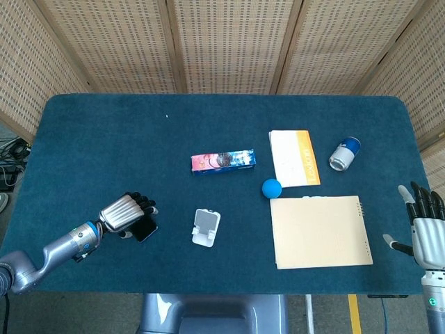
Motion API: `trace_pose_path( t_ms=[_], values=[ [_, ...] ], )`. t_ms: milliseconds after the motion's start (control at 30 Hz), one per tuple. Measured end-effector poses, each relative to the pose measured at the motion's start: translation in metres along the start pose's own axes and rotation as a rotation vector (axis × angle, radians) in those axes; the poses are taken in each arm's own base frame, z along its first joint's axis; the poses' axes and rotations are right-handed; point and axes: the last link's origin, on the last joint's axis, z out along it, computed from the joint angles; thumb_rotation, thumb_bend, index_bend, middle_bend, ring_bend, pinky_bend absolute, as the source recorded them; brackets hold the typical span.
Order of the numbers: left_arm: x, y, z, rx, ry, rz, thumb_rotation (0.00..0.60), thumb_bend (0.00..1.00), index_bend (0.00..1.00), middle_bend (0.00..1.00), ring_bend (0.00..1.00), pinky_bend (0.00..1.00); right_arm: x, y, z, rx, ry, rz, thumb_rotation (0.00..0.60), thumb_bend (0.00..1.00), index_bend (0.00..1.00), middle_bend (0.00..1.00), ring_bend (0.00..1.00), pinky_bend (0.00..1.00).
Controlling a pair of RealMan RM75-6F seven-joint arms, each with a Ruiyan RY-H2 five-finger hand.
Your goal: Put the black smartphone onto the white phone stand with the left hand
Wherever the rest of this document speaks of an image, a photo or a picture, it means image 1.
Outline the black smartphone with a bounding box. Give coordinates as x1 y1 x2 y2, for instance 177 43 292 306
132 216 159 244

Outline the black cables bundle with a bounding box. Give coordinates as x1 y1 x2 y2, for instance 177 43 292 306
0 136 31 193

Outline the blue cookie box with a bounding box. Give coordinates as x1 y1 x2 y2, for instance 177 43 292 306
191 149 257 177

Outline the white phone stand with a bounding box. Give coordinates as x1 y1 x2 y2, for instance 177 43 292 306
191 208 221 248

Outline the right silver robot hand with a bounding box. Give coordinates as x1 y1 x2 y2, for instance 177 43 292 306
382 181 445 271

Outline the beige spiral notebook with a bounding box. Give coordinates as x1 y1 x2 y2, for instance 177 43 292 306
269 195 374 271

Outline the blue and silver can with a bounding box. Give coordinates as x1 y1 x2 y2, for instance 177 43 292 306
328 136 362 172

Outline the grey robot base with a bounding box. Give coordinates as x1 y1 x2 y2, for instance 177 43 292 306
138 293 289 334

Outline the woven bamboo folding screen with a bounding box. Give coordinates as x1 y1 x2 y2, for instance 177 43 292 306
0 0 445 196

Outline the blue ball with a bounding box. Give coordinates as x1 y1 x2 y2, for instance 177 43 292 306
261 178 282 199

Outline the dark teal table cloth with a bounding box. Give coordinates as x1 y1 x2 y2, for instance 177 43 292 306
0 93 436 296

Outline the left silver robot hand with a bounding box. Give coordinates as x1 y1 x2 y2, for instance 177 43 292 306
99 191 159 241

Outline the white and orange booklet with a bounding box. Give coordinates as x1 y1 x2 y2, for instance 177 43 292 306
268 129 322 189

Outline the blue cable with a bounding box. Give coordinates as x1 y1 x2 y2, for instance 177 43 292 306
380 297 389 334

